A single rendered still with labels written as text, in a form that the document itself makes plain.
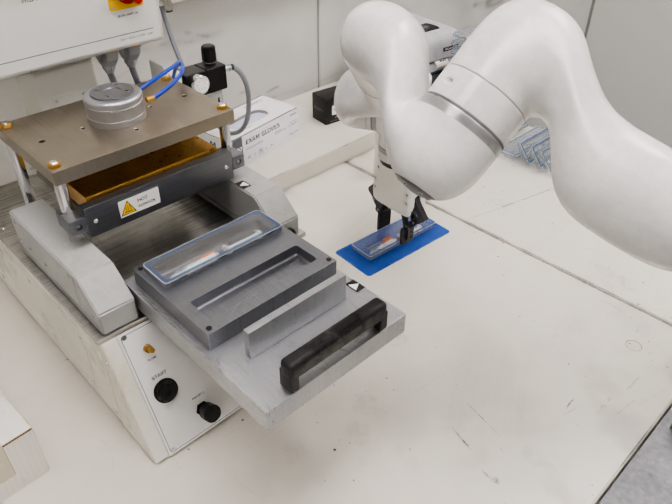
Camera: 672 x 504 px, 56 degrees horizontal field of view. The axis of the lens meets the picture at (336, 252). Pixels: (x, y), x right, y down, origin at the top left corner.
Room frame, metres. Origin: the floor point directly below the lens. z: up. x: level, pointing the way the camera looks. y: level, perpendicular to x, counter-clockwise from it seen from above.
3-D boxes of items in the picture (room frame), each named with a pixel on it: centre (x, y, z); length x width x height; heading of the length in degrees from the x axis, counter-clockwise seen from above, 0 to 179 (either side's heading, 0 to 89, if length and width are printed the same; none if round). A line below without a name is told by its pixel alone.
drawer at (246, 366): (0.60, 0.09, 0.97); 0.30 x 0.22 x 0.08; 44
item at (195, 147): (0.83, 0.30, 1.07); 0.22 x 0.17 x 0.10; 134
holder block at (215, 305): (0.64, 0.13, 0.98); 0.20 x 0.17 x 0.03; 134
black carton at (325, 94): (1.51, 0.01, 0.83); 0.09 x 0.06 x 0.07; 127
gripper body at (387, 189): (1.03, -0.12, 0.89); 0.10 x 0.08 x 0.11; 41
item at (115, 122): (0.86, 0.32, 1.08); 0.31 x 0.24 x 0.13; 134
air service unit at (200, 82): (1.07, 0.24, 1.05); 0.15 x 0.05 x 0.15; 134
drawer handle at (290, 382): (0.50, 0.00, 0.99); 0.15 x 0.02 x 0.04; 134
